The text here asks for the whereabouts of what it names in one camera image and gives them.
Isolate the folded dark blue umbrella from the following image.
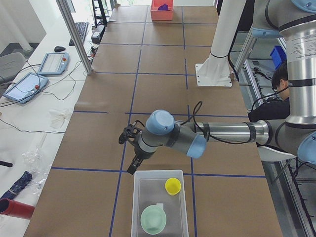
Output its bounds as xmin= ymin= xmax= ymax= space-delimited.
xmin=1 ymin=171 xmax=33 ymax=199

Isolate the white paper label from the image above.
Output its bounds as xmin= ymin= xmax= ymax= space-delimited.
xmin=156 ymin=203 xmax=163 ymax=209

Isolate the blue plastic parts bin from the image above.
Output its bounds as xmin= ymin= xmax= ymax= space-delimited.
xmin=270 ymin=45 xmax=287 ymax=69

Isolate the black computer mouse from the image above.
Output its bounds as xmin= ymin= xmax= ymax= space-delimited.
xmin=54 ymin=45 xmax=66 ymax=52

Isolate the black electronics box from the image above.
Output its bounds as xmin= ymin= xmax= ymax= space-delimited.
xmin=91 ymin=25 xmax=105 ymax=44

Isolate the red cylinder tube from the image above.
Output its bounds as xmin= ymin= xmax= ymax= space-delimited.
xmin=0 ymin=198 xmax=35 ymax=220

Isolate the crumpled clear plastic wrap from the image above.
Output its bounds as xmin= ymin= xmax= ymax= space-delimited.
xmin=22 ymin=148 xmax=51 ymax=196

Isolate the blue teach pendant tablet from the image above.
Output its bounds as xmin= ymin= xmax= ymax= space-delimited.
xmin=37 ymin=52 xmax=70 ymax=76

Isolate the clear plastic storage box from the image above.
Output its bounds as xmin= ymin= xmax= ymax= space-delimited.
xmin=131 ymin=170 xmax=189 ymax=237

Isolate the pink plastic bin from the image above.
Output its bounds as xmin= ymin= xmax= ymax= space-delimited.
xmin=150 ymin=0 xmax=174 ymax=21

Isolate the yellow plastic cup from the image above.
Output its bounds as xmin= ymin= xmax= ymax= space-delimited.
xmin=165 ymin=177 xmax=182 ymax=196

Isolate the light green bowl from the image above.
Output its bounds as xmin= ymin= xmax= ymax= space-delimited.
xmin=140 ymin=205 xmax=167 ymax=235

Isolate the purple microfiber cloth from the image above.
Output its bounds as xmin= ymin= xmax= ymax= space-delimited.
xmin=158 ymin=3 xmax=171 ymax=11

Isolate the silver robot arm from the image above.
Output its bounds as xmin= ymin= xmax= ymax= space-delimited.
xmin=118 ymin=0 xmax=316 ymax=174

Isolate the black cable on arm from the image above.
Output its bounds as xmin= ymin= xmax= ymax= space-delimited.
xmin=180 ymin=100 xmax=247 ymax=144

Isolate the black keyboard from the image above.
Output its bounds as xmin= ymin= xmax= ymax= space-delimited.
xmin=75 ymin=22 xmax=89 ymax=43

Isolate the seated person in black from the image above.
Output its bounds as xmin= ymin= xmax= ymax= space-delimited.
xmin=248 ymin=61 xmax=290 ymax=122

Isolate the grey aluminium frame post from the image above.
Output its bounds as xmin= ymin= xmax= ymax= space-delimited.
xmin=56 ymin=0 xmax=93 ymax=75

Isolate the crumpled white tissue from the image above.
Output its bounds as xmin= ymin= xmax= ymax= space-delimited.
xmin=49 ymin=109 xmax=72 ymax=128

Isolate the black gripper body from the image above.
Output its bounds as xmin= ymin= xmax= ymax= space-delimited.
xmin=118 ymin=124 xmax=145 ymax=160

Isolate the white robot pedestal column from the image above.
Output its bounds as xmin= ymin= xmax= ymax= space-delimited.
xmin=196 ymin=0 xmax=246 ymax=87

